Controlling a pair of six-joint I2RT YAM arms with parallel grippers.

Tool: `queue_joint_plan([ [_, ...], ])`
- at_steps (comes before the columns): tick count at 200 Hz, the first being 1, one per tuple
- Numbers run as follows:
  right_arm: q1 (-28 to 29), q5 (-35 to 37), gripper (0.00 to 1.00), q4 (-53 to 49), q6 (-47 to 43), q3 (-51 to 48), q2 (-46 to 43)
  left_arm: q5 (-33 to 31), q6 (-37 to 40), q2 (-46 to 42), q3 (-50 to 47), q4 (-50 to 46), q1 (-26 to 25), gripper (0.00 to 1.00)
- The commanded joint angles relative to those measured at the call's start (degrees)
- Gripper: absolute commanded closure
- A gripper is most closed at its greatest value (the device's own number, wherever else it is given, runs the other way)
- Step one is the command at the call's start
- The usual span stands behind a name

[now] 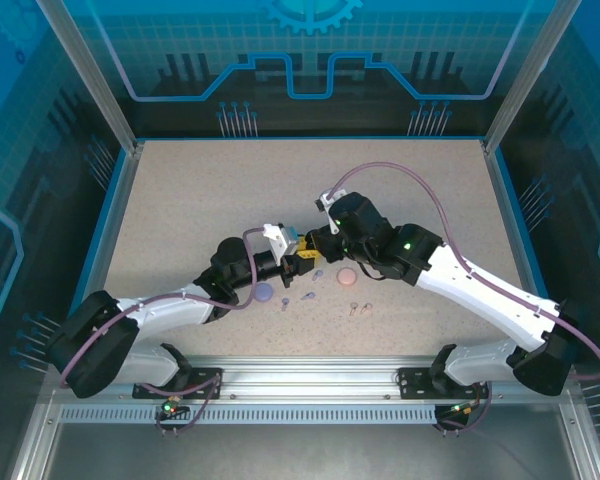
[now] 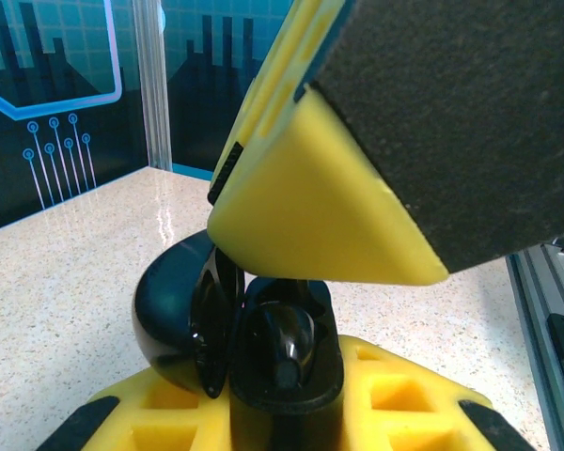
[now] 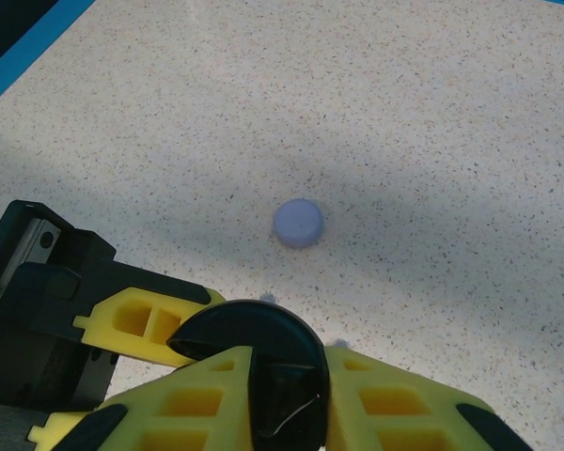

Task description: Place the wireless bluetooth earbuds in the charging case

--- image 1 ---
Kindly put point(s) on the purple earbud charging case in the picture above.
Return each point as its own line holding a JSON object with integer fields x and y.
{"x": 264, "y": 292}

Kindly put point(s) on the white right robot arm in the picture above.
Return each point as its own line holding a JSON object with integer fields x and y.
{"x": 485, "y": 295}

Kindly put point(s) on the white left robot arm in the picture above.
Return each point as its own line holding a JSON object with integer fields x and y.
{"x": 165, "y": 312}

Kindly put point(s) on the aluminium mounting rail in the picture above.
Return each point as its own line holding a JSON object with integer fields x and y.
{"x": 305, "y": 375}

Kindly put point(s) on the aluminium frame post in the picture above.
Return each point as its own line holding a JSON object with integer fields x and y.
{"x": 95, "y": 85}
{"x": 522, "y": 80}

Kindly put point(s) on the pink earbud charging case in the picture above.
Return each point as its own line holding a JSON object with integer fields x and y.
{"x": 346, "y": 276}

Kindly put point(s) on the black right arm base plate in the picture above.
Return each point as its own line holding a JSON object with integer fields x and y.
{"x": 412, "y": 382}

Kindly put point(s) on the blue table border strip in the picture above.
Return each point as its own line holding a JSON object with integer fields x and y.
{"x": 521, "y": 225}
{"x": 98, "y": 240}

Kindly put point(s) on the small LED circuit board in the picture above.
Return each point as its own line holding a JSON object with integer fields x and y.
{"x": 170, "y": 407}
{"x": 457, "y": 410}

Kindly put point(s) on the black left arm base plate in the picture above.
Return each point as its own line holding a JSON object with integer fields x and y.
{"x": 205, "y": 382}

